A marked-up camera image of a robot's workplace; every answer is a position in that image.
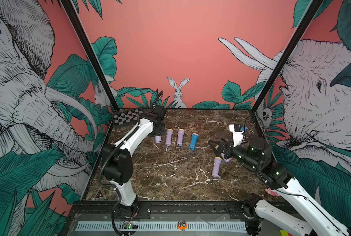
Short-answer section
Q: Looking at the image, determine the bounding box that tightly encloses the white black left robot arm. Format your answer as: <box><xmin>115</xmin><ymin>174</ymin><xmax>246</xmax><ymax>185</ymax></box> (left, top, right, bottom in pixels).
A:
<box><xmin>97</xmin><ymin>105</ymin><xmax>167</xmax><ymax>218</ymax></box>

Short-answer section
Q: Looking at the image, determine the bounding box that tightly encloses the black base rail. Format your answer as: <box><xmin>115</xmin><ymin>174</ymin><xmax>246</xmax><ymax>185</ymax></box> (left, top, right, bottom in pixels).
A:
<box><xmin>66</xmin><ymin>200</ymin><xmax>260</xmax><ymax>223</ymax></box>

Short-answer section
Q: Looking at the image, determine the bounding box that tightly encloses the black right corner frame post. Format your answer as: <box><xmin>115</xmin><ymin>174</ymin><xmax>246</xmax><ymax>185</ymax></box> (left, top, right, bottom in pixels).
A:
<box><xmin>251</xmin><ymin>0</ymin><xmax>323</xmax><ymax>114</ymax></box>

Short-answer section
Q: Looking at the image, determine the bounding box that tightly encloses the red triangle warning sticker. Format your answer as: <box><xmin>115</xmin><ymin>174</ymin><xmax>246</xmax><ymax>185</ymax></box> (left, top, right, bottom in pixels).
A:
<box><xmin>93</xmin><ymin>188</ymin><xmax>106</xmax><ymax>201</ymax></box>

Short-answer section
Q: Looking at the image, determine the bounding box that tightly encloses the purple flashlight yellow head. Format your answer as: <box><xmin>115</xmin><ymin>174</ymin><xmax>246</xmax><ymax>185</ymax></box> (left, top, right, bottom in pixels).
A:
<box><xmin>177</xmin><ymin>129</ymin><xmax>185</xmax><ymax>146</ymax></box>

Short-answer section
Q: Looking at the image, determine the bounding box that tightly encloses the black right camera cable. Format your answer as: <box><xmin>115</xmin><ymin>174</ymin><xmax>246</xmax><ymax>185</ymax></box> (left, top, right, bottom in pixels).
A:
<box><xmin>242</xmin><ymin>114</ymin><xmax>270</xmax><ymax>139</ymax></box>

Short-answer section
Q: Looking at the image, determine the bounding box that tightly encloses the black white checkerboard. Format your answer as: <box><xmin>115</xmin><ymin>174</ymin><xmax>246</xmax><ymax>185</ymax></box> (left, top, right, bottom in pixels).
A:
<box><xmin>113</xmin><ymin>108</ymin><xmax>143</xmax><ymax>129</ymax></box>

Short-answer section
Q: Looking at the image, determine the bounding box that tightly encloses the red yellow sticker block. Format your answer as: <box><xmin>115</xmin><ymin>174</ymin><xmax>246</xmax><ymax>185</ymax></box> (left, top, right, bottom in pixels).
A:
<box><xmin>280</xmin><ymin>230</ymin><xmax>292</xmax><ymax>236</ymax></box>

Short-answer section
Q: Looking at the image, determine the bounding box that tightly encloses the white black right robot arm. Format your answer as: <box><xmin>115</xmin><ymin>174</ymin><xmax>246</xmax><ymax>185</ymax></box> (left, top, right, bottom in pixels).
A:
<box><xmin>208</xmin><ymin>136</ymin><xmax>351</xmax><ymax>236</ymax></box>

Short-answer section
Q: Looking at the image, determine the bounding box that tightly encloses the orange round clip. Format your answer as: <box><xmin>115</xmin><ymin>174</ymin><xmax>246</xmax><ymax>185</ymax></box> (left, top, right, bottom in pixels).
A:
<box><xmin>177</xmin><ymin>221</ymin><xmax>187</xmax><ymax>231</ymax></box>

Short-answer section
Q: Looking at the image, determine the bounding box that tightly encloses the white slotted cable duct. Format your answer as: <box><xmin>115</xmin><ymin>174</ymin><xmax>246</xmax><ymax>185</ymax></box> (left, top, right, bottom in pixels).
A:
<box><xmin>75</xmin><ymin>221</ymin><xmax>247</xmax><ymax>233</ymax></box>

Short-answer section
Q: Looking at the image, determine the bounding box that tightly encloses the black corner frame post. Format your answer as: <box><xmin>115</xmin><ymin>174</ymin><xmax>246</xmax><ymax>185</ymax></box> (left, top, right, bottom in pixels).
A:
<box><xmin>60</xmin><ymin>0</ymin><xmax>120</xmax><ymax>113</ymax></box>
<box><xmin>251</xmin><ymin>0</ymin><xmax>323</xmax><ymax>114</ymax></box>

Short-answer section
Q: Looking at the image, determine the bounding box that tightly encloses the black corrugated left cable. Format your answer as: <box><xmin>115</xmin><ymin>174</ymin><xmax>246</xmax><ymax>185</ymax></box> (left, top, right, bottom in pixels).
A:
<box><xmin>98</xmin><ymin>138</ymin><xmax>141</xmax><ymax>189</ymax></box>

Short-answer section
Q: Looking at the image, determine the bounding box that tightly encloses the green circuit board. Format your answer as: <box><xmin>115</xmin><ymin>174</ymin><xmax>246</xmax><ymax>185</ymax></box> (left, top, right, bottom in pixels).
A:
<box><xmin>121</xmin><ymin>221</ymin><xmax>139</xmax><ymax>230</ymax></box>

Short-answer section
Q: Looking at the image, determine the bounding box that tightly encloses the black left corner frame post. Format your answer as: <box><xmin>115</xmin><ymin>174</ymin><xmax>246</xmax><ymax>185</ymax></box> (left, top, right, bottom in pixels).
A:
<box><xmin>60</xmin><ymin>0</ymin><xmax>120</xmax><ymax>113</ymax></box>

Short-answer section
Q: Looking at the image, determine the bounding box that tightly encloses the blue flashlight white head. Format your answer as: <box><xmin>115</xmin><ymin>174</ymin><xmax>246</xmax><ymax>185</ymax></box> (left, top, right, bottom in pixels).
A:
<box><xmin>189</xmin><ymin>133</ymin><xmax>199</xmax><ymax>150</ymax></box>

